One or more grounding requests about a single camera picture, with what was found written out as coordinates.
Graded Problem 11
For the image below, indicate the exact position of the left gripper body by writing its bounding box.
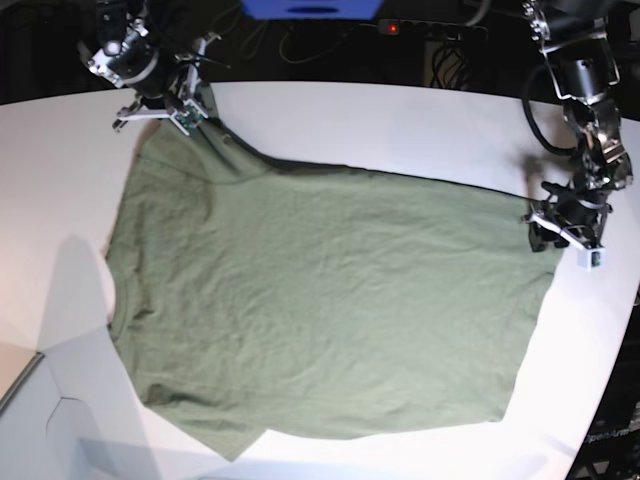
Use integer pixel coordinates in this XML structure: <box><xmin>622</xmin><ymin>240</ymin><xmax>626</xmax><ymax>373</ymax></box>
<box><xmin>521</xmin><ymin>199</ymin><xmax>612</xmax><ymax>253</ymax></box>

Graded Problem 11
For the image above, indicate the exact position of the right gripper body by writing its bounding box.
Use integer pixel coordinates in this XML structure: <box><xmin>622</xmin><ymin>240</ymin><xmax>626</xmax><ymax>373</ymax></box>
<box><xmin>112</xmin><ymin>34</ymin><xmax>220</xmax><ymax>132</ymax></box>

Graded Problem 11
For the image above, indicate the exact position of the green t-shirt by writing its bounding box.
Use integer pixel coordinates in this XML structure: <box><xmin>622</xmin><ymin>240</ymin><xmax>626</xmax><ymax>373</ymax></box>
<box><xmin>106</xmin><ymin>122</ymin><xmax>561</xmax><ymax>460</ymax></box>

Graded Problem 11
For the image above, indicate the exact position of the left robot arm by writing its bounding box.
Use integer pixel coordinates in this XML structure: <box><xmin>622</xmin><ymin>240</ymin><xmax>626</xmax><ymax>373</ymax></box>
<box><xmin>521</xmin><ymin>1</ymin><xmax>633</xmax><ymax>271</ymax></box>

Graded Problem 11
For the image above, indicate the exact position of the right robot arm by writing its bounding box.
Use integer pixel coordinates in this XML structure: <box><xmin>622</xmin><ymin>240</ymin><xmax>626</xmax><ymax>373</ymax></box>
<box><xmin>78</xmin><ymin>1</ymin><xmax>221</xmax><ymax>136</ymax></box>

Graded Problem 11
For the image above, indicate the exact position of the blue box at top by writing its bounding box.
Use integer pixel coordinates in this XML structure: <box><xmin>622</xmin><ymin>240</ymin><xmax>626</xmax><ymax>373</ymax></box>
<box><xmin>241</xmin><ymin>0</ymin><xmax>382</xmax><ymax>20</ymax></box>

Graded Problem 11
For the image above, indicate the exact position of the black power strip red light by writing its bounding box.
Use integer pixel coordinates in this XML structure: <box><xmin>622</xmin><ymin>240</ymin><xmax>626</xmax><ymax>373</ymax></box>
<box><xmin>377</xmin><ymin>19</ymin><xmax>489</xmax><ymax>42</ymax></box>

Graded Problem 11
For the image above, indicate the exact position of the white side panel board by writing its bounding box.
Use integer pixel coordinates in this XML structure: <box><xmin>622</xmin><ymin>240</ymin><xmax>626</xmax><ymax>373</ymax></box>
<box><xmin>1</xmin><ymin>353</ymin><xmax>93</xmax><ymax>480</ymax></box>

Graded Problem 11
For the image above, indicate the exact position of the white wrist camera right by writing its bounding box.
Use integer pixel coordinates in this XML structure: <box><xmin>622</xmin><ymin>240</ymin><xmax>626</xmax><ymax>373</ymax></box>
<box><xmin>171</xmin><ymin>100</ymin><xmax>209</xmax><ymax>136</ymax></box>

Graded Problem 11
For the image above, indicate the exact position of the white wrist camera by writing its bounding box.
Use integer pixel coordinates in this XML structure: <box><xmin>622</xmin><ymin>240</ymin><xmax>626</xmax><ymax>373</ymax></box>
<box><xmin>171</xmin><ymin>100</ymin><xmax>209</xmax><ymax>136</ymax></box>
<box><xmin>577</xmin><ymin>247</ymin><xmax>606</xmax><ymax>271</ymax></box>

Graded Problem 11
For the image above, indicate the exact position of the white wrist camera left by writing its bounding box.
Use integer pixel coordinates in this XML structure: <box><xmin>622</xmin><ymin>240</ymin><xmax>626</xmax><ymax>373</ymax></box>
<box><xmin>577</xmin><ymin>247</ymin><xmax>606</xmax><ymax>271</ymax></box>

